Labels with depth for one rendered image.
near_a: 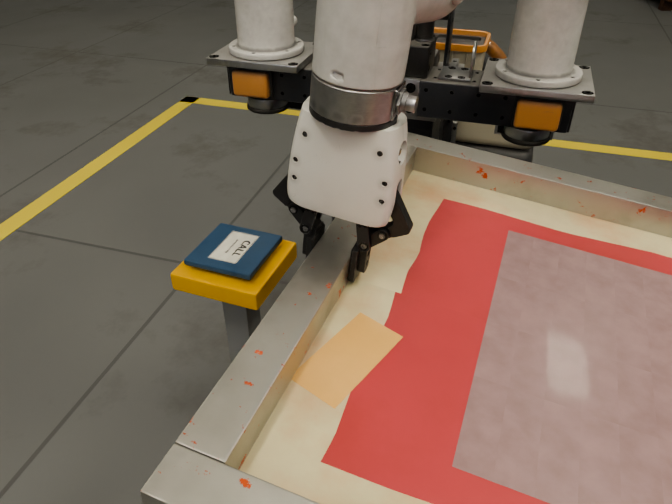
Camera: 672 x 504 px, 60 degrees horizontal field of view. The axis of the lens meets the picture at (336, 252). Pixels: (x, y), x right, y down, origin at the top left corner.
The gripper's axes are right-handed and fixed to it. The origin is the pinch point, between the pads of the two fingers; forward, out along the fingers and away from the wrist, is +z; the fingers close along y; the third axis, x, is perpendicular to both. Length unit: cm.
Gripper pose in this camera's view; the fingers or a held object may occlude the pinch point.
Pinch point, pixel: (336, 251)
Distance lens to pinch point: 57.7
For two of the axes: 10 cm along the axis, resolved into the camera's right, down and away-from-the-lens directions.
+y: -9.3, -2.9, 2.3
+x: -3.5, 5.4, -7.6
